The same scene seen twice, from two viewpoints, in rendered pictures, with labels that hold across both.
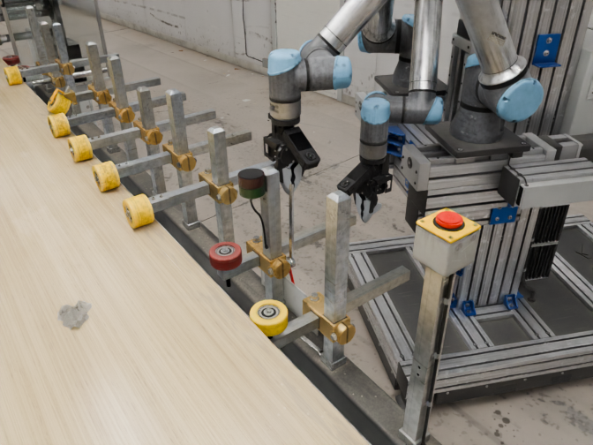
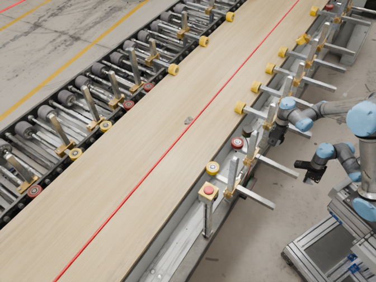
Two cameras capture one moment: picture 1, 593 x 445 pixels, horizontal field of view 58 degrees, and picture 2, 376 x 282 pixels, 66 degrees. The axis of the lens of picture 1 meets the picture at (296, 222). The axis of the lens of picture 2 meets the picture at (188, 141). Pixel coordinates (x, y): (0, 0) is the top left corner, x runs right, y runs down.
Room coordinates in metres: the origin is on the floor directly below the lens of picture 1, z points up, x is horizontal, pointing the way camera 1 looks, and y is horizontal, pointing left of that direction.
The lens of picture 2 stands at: (0.42, -0.81, 2.38)
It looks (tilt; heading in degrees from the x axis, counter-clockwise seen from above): 52 degrees down; 72
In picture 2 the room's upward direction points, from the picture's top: 4 degrees counter-clockwise
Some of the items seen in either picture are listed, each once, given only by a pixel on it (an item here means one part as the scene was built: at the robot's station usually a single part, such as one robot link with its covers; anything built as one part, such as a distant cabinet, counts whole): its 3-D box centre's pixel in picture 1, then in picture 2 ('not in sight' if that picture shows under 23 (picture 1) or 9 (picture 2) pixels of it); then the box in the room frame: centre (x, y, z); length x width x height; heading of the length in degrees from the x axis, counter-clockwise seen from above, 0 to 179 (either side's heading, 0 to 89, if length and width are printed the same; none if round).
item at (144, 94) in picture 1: (153, 154); (294, 88); (1.72, 0.50, 0.87); 0.04 x 0.04 x 0.48; 35
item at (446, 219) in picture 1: (448, 222); (208, 189); (0.69, -0.23, 1.22); 0.04 x 0.04 x 0.02
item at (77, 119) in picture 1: (124, 109); (313, 60); (1.97, 0.65, 0.95); 0.50 x 0.04 x 0.04; 125
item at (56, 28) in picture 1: (68, 75); (335, 22); (2.54, 1.07, 0.91); 0.04 x 0.04 x 0.48; 35
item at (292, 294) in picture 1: (288, 293); (248, 172); (1.10, 0.02, 0.75); 0.26 x 0.01 x 0.10; 35
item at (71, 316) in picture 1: (72, 312); (188, 119); (0.85, 0.47, 0.91); 0.09 x 0.07 x 0.02; 11
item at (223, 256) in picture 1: (227, 267); (236, 146); (1.08, 0.18, 0.85); 0.08 x 0.08 x 0.11
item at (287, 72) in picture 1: (286, 75); (286, 108); (1.24, 0.02, 1.29); 0.09 x 0.08 x 0.11; 99
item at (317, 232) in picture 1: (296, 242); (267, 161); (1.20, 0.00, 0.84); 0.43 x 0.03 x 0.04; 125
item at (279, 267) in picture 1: (266, 258); (250, 156); (1.13, 0.08, 0.85); 0.14 x 0.06 x 0.05; 35
